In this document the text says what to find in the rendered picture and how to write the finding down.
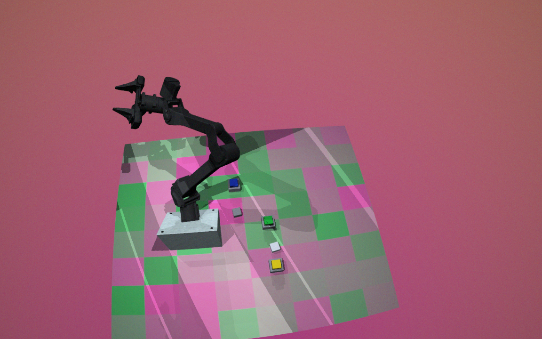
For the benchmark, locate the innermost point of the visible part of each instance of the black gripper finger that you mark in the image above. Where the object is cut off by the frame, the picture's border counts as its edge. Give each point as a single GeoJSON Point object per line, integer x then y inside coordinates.
{"type": "Point", "coordinates": [126, 112]}
{"type": "Point", "coordinates": [127, 87]}

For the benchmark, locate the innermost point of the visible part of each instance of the blue button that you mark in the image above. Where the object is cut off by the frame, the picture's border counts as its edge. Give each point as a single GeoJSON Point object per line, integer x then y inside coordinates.
{"type": "Point", "coordinates": [233, 185]}

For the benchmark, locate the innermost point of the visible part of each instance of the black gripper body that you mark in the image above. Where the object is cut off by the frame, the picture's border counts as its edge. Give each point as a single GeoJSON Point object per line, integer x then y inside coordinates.
{"type": "Point", "coordinates": [145, 103]}

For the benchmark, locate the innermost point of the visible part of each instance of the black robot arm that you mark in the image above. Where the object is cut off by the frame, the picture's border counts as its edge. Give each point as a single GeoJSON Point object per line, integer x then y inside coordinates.
{"type": "Point", "coordinates": [220, 155]}

